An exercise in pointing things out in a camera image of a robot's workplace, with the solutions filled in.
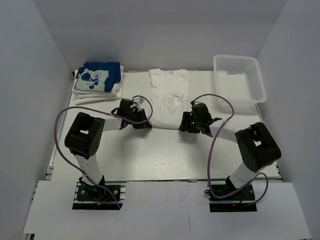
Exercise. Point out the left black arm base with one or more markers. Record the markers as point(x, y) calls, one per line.
point(105, 202)

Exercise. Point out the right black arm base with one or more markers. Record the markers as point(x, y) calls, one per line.
point(241, 202)

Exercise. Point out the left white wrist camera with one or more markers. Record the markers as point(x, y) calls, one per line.
point(139, 100)

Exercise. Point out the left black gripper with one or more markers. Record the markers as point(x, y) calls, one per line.
point(145, 125)

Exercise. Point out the white t shirt robot print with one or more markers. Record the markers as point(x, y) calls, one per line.
point(169, 95)

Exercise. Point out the blue white t shirt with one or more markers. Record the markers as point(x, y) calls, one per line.
point(100, 77)

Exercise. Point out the white plastic basket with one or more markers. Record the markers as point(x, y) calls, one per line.
point(239, 80)

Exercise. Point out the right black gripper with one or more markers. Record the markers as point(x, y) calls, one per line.
point(186, 117)

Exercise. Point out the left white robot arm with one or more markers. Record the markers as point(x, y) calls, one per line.
point(84, 136)

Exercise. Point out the folded white t shirt stack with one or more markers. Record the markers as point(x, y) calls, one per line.
point(82, 97)

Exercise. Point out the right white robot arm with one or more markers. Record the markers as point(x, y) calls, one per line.
point(257, 147)

